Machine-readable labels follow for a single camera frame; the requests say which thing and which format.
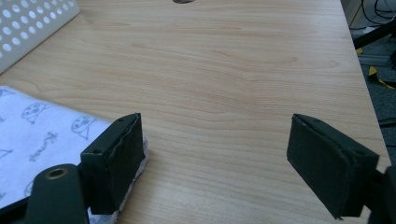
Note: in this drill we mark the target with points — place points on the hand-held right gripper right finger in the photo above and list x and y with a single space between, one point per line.
327 165

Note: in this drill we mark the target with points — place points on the dark round object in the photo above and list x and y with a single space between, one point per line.
183 1

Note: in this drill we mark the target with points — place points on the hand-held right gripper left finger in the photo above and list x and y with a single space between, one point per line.
115 165

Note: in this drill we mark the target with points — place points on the black metal stand leg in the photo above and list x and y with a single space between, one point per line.
375 34

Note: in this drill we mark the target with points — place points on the white perforated basket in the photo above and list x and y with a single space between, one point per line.
28 28

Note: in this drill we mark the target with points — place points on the white printed cloth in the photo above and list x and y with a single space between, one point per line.
40 140

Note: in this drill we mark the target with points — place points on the yellow black floor tape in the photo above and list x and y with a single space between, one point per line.
378 76

